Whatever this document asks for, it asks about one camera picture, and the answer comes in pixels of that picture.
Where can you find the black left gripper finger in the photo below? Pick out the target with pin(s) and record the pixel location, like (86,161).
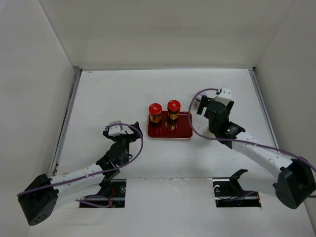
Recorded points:
(107,134)
(136,132)

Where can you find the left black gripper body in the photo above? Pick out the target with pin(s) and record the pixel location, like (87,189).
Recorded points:
(125,141)

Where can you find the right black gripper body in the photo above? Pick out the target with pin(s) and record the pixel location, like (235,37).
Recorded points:
(212,127)

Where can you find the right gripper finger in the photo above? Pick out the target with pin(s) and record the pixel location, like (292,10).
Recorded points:
(203,102)
(229,106)

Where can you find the red lid chili sauce jar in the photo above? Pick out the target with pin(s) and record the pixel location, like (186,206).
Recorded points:
(155,113)

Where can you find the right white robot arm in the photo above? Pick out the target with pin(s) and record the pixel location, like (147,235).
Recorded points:
(292,180)

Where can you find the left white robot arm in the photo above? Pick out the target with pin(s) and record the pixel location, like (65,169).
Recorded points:
(46,194)

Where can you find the pink spice jar grey lid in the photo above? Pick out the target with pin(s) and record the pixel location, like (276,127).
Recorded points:
(197,102)

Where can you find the red lacquer tray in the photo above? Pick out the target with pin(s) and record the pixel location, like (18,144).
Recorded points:
(182,129)

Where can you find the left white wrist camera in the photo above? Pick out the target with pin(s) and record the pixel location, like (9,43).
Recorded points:
(115,128)

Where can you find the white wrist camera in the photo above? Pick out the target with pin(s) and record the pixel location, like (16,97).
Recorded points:
(115,128)
(224,95)

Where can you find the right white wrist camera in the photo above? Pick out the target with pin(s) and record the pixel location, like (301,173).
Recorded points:
(224,95)

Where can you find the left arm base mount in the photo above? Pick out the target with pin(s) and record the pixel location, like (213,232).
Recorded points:
(110,196)

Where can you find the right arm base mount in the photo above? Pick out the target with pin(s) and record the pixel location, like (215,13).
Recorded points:
(228,192)

